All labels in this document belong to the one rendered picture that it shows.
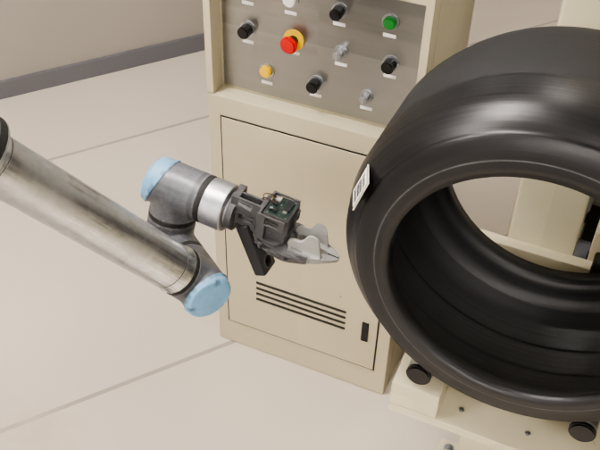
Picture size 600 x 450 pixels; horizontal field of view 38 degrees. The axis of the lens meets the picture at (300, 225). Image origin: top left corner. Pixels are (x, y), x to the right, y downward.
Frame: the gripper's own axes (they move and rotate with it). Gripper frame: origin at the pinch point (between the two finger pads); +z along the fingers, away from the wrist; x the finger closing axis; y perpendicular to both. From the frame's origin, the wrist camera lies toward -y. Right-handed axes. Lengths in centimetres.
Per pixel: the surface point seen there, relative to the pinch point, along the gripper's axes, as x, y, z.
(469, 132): -11.2, 43.1, 16.9
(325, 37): 61, 4, -28
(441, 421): -8.7, -18.3, 28.3
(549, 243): 28.2, -1.5, 34.5
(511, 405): -12.6, -2.2, 37.2
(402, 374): -6.5, -13.4, 18.9
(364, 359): 55, -89, 3
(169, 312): 58, -111, -63
